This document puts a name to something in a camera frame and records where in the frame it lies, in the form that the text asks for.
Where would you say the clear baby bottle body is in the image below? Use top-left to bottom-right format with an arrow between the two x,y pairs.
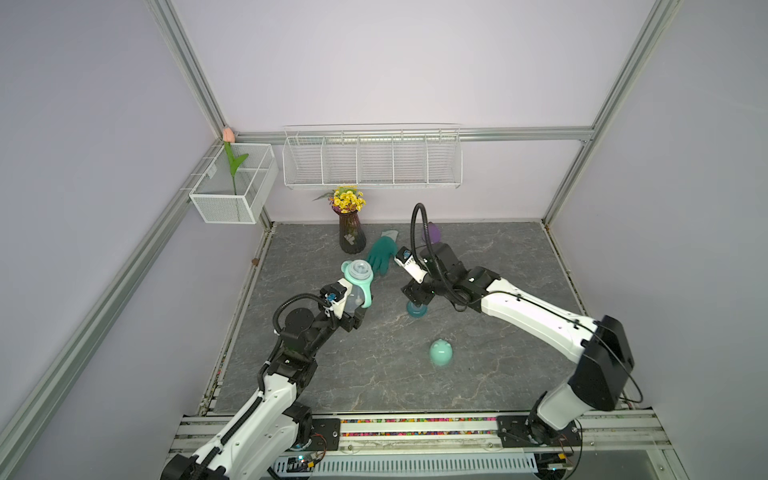
341,259 -> 374,309

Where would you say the artificial pink tulip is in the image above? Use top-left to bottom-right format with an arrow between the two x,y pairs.
222,127 -> 248,195

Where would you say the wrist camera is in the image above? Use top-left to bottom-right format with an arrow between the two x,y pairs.
394,246 -> 428,284
320,279 -> 352,320

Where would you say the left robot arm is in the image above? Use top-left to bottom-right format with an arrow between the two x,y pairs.
161,299 -> 366,479

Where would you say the yellow flower bouquet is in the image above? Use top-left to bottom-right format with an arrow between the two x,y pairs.
315,186 -> 366,214

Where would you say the green garden glove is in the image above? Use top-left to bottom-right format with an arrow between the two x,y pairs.
366,230 -> 399,276

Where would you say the white wire wall shelf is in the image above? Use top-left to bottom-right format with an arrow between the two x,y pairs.
282,124 -> 464,190

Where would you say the mint bottle handle ring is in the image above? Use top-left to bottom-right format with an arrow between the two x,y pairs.
340,259 -> 376,310

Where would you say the mint bottle cap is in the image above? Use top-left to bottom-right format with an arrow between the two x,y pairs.
429,339 -> 453,367

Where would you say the white ventilated cable duct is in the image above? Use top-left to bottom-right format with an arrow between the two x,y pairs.
272,453 -> 539,479

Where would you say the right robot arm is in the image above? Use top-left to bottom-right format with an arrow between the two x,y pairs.
395,243 -> 635,445

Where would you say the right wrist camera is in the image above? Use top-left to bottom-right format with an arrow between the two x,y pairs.
394,246 -> 428,284

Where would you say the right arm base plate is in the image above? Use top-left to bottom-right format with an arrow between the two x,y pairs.
496,414 -> 582,448

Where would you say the green circuit board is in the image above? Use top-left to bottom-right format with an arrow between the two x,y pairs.
285,455 -> 316,474

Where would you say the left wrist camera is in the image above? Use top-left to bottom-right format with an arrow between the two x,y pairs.
320,279 -> 352,320

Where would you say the teal bottle collar with nipple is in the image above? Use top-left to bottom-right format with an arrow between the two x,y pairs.
406,301 -> 428,318

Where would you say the white mesh wall basket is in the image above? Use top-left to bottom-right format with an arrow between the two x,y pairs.
189,142 -> 279,225

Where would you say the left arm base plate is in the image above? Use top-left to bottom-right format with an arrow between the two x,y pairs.
290,417 -> 341,452

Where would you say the dark glass vase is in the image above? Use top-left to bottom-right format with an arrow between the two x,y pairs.
338,212 -> 367,255

